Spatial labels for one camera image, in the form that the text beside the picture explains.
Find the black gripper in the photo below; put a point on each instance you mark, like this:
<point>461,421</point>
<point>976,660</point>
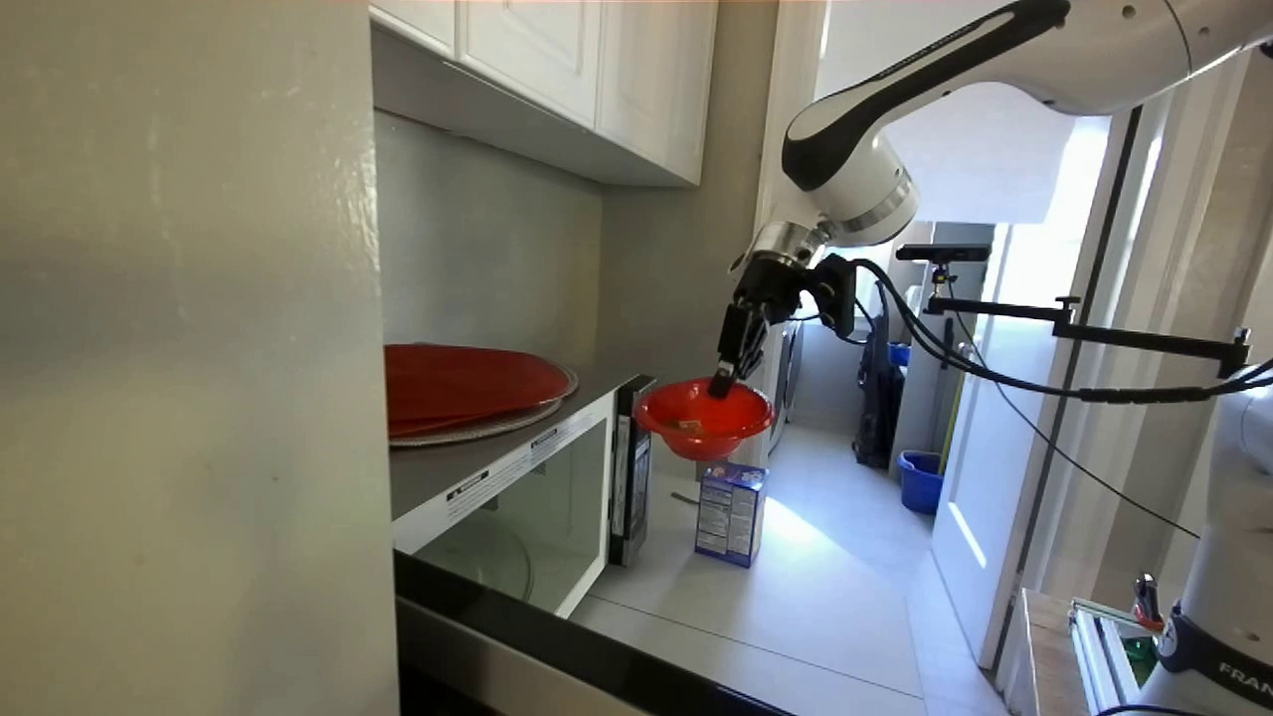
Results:
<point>774,294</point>

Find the red plastic bowl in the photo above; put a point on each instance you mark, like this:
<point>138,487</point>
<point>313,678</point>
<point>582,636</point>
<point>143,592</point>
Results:
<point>701,425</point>

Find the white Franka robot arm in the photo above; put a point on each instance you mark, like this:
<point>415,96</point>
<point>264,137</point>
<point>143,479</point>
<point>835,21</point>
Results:
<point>1128,44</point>

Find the black microwave door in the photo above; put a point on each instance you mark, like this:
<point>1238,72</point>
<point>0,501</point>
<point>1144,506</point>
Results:
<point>631,502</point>

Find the white microwave oven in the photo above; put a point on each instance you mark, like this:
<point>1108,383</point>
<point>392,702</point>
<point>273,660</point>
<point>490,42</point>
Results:
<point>512,501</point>

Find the glass microwave turntable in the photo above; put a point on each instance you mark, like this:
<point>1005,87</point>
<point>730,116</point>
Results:
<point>493,555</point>

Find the white washing machine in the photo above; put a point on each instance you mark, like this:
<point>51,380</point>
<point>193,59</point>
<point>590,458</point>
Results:
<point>787,401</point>

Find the small blue container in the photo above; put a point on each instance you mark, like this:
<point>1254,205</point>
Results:
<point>900,356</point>

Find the blue and white carton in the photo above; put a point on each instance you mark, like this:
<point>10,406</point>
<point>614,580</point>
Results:
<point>730,518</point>

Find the blue bucket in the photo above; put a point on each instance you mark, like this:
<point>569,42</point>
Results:
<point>920,483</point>

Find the white door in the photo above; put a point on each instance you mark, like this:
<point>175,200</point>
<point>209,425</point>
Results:
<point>1008,452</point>

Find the large red plate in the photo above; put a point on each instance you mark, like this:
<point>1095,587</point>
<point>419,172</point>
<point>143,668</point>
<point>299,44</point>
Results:
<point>457,388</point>

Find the red and black tool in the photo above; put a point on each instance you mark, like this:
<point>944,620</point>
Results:
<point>1148,603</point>

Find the green and white box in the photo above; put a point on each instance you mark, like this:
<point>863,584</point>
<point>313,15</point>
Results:
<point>1112,660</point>

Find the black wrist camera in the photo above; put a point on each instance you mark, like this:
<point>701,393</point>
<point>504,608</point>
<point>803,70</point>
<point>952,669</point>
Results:
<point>835,294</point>

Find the black camera on stand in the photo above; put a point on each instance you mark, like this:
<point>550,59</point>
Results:
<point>944,251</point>

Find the white wall cabinet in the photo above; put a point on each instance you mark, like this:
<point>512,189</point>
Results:
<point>582,64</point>

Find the black camera mount rod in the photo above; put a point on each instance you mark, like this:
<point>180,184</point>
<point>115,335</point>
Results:
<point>1128,335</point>

